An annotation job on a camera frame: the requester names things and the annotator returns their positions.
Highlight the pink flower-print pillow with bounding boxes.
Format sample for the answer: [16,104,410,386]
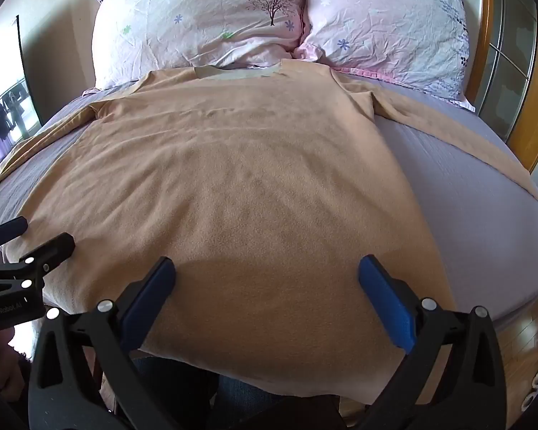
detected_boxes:
[296,0,476,113]

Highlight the wooden headboard with glass panels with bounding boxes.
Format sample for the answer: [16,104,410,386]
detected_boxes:
[439,0,538,175]

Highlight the pink tree-print pillow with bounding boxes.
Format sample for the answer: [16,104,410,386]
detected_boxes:
[92,0,310,90]

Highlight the dark hanging clothes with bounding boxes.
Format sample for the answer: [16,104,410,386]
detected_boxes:
[0,92,14,140]

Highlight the tan long-sleeved shirt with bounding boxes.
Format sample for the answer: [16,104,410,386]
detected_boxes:
[0,59,538,406]

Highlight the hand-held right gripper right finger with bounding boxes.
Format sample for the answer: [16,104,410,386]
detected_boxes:
[358,254,507,430]

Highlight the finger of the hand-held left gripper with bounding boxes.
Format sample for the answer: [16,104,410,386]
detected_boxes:
[0,232,76,292]
[0,216,30,252]

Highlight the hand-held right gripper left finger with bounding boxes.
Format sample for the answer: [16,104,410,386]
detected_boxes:
[28,256,177,430]

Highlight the window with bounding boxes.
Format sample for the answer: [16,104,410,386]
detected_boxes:
[0,15,42,166]

